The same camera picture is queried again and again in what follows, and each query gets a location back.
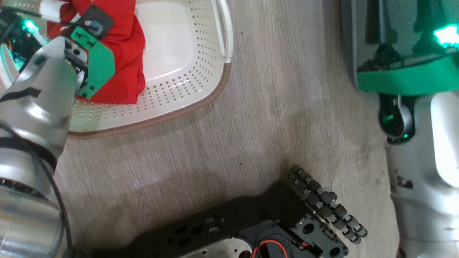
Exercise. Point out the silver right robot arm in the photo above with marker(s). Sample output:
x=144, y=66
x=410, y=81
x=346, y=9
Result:
x=423, y=172

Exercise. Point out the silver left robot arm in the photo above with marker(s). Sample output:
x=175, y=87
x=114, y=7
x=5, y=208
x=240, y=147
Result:
x=39, y=100

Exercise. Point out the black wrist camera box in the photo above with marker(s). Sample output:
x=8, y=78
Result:
x=98, y=16

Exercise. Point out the red clothing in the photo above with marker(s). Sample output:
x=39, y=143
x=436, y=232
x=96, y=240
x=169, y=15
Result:
x=127, y=53

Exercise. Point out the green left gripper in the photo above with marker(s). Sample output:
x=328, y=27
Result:
x=100, y=66

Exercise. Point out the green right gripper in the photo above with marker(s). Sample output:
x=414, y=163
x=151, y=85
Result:
x=408, y=79

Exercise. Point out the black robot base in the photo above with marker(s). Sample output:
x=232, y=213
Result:
x=218, y=222

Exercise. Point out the white perforated laundry basket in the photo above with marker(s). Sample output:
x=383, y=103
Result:
x=179, y=71

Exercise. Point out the black roller omni wheel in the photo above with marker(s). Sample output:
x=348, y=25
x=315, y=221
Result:
x=326, y=202

